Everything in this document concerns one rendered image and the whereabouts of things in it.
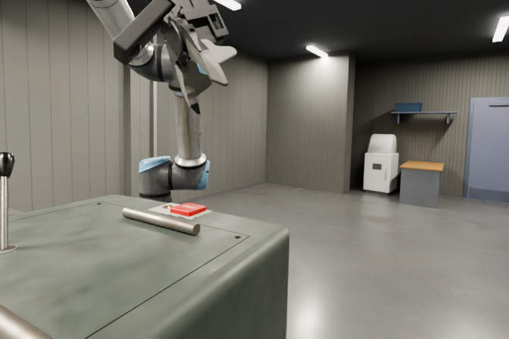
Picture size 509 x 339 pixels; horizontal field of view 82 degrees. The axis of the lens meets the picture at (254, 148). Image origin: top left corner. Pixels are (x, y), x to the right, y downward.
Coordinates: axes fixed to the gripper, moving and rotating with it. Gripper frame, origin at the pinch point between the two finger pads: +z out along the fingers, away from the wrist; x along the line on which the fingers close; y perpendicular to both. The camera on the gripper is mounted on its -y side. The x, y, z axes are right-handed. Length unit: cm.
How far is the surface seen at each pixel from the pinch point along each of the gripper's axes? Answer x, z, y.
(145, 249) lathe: 8.7, 17.0, -17.1
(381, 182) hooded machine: 431, 220, 473
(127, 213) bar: 25.1, 11.2, -16.7
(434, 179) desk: 312, 223, 476
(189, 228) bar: 11.2, 18.0, -8.9
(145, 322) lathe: -9.4, 20.5, -20.4
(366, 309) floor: 151, 173, 112
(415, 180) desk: 339, 216, 462
